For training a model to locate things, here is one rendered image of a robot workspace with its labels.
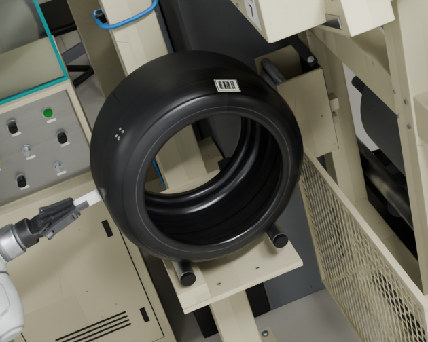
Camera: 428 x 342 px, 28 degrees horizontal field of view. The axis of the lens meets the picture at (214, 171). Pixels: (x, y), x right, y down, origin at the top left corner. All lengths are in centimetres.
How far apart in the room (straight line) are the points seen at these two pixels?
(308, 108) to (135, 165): 67
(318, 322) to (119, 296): 79
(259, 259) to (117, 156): 61
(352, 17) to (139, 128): 66
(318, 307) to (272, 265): 100
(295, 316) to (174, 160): 109
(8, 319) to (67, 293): 94
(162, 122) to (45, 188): 94
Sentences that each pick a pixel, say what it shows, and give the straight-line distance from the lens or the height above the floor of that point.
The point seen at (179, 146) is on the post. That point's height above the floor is 108.
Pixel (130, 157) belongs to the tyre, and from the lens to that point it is 211.
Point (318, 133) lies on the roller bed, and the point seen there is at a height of 99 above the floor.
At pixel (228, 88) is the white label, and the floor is 141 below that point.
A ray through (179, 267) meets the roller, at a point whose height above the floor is 92.
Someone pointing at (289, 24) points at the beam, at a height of 167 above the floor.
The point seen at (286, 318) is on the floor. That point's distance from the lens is 344.
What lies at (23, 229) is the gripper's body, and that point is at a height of 119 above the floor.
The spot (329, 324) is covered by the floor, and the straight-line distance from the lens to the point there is 338.
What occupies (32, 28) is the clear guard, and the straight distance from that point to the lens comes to 265.
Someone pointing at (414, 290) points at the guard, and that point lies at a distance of 206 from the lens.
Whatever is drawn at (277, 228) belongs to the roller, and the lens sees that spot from 241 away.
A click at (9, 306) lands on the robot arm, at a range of 224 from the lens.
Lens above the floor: 248
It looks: 35 degrees down
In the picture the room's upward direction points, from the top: 18 degrees counter-clockwise
